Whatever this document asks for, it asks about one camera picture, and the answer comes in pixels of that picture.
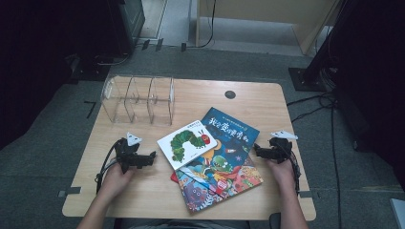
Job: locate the dark equipment cabinet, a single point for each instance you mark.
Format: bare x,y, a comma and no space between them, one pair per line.
127,22

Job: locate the black round table grommet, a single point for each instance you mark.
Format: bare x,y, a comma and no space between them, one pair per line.
230,94

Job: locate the clear acrylic book rack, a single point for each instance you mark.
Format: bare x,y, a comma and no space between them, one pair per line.
140,98

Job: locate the dark blue picture book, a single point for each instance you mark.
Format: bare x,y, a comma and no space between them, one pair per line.
232,136

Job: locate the black stand base plate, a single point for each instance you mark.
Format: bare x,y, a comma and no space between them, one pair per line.
305,79

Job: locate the person's left hand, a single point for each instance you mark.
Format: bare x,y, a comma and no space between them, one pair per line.
116,181

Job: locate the white object corner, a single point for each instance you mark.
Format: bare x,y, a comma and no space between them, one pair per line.
398,213

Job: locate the light wooden furniture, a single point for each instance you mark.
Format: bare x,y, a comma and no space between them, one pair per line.
254,9

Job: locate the grey tape strip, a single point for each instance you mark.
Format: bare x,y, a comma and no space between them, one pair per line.
70,191

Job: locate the light blue monster picture book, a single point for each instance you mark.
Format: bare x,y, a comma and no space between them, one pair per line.
200,197

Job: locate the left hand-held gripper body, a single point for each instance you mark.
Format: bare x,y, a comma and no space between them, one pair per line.
125,154

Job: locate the person's grey clothing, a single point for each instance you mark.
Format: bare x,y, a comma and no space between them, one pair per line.
178,224

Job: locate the person's right hand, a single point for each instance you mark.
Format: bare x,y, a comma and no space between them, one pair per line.
281,173

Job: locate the white caterpillar picture book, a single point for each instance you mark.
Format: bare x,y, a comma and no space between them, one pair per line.
186,144

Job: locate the dark low stand base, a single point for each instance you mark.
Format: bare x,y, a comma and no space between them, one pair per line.
89,68

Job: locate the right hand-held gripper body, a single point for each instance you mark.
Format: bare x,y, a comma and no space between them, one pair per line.
280,149

